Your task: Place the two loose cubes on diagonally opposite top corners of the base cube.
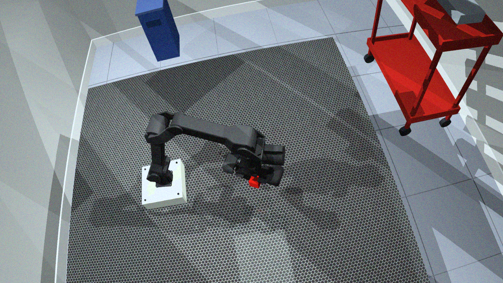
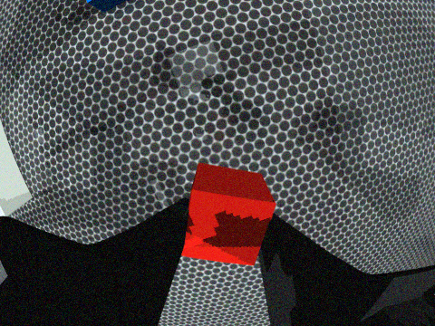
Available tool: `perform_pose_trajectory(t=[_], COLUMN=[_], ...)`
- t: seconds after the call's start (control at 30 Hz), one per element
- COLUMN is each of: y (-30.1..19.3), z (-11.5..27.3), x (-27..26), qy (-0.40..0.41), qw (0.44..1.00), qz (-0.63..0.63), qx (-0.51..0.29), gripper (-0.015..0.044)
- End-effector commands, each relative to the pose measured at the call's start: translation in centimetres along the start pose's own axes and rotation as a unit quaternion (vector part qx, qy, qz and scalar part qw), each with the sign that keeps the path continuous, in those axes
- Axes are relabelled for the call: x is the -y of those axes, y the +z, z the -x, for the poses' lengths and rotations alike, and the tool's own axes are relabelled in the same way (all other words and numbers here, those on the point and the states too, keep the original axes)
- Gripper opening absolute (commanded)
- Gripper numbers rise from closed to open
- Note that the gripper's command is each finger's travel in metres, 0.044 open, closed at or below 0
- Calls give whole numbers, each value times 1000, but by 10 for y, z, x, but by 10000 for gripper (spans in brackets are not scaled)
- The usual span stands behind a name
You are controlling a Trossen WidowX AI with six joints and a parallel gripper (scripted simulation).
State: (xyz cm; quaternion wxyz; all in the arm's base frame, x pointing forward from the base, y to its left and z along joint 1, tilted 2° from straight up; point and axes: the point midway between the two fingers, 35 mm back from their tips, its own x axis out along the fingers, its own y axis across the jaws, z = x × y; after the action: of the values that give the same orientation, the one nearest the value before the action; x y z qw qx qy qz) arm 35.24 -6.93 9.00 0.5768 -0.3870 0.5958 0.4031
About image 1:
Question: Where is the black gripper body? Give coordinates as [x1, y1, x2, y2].
[222, 153, 284, 186]

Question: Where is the red cube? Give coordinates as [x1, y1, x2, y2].
[249, 176, 261, 188]

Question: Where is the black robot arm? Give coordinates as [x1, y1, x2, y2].
[145, 111, 285, 187]

